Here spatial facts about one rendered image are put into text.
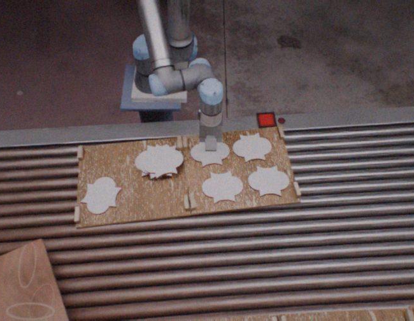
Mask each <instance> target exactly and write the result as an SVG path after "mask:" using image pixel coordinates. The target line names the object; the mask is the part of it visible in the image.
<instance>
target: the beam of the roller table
mask: <svg viewBox="0 0 414 321"><path fill-rule="evenodd" d="M275 117H276V124H277V126H278V125H281V126H282V129H283V131H284V133H294V132H305V131H328V130H340V129H363V128H372V127H386V126H399V125H414V106H405V107H392V108H380V109H367V110H343V111H332V112H320V113H296V114H284V115H275ZM279 118H284V119H285V123H283V124H281V123H279V122H278V119H279ZM258 128H259V126H258V121H257V117H236V118H223V132H235V131H241V130H249V129H258ZM183 135H186V136H195V135H199V120H178V121H166V122H143V123H131V124H118V125H111V124H106V125H95V126H83V127H60V128H47V129H22V130H10V131H0V150H4V149H18V148H41V147H53V146H76V145H98V144H111V143H128V142H136V141H150V139H164V138H177V136H183Z"/></svg>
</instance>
